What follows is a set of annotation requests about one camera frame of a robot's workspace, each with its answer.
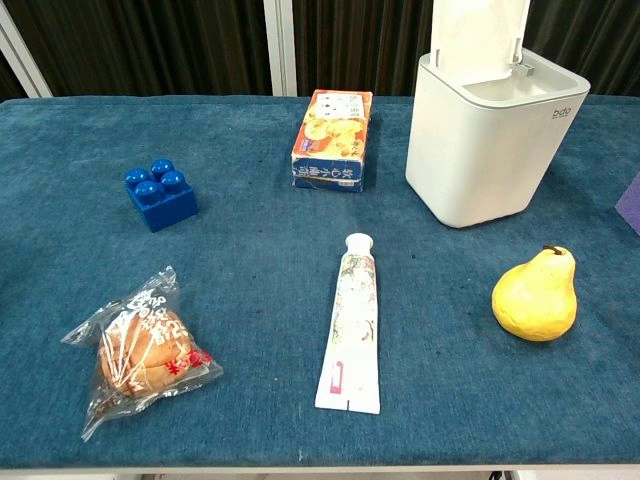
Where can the white trash bin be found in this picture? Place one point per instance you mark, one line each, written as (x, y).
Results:
(475, 155)

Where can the blue table cloth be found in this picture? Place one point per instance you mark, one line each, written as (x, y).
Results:
(250, 280)

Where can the white floral tube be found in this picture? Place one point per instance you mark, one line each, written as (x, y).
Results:
(352, 320)

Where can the orange and blue snack box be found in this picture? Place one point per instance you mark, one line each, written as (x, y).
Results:
(332, 135)

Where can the blue toy building block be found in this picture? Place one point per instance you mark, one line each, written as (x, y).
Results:
(162, 200)

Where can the bread in clear plastic bag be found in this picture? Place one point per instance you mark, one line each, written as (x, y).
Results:
(142, 352)

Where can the yellow pear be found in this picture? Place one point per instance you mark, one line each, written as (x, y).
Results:
(537, 300)

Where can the dark pleated curtain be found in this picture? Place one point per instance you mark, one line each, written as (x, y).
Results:
(150, 45)

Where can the purple object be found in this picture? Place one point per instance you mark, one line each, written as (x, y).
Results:
(630, 202)

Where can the white vertical post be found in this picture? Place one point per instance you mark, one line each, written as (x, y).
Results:
(280, 47)

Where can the white slanted frame bar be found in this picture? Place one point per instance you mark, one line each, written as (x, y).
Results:
(22, 57)

